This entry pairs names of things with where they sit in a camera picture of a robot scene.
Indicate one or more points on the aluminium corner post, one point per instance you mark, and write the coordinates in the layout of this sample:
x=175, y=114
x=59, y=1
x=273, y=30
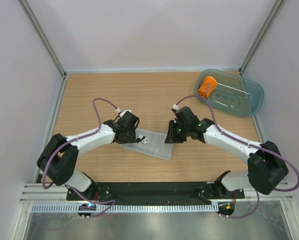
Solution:
x=42, y=36
x=269, y=20

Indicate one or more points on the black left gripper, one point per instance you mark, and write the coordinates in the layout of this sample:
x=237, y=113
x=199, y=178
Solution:
x=131, y=139

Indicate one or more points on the orange yellow grey giraffe towel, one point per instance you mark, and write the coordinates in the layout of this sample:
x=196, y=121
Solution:
x=207, y=87

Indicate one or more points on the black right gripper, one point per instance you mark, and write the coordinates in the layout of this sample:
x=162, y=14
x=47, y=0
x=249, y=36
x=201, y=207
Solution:
x=172, y=137

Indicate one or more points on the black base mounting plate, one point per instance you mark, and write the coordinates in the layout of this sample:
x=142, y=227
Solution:
x=161, y=193

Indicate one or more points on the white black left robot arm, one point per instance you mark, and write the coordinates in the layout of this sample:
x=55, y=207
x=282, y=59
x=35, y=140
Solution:
x=59, y=157

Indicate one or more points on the left aluminium corner post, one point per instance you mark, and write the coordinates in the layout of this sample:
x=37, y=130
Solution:
x=42, y=36

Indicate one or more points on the right aluminium corner post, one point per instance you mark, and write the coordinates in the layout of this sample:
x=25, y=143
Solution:
x=269, y=20

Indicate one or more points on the teal transparent plastic tub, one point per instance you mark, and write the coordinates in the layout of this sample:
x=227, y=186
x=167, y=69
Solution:
x=234, y=94

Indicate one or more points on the aluminium frame rail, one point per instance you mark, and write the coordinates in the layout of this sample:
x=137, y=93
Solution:
x=34, y=192

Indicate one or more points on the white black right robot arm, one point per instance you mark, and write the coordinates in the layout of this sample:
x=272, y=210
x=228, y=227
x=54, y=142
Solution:
x=265, y=170

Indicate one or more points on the white slotted cable duct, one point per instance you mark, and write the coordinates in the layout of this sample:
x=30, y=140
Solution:
x=93, y=209

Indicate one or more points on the light grey panda towel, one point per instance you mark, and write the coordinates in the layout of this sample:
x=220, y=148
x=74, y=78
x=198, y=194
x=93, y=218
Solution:
x=151, y=143

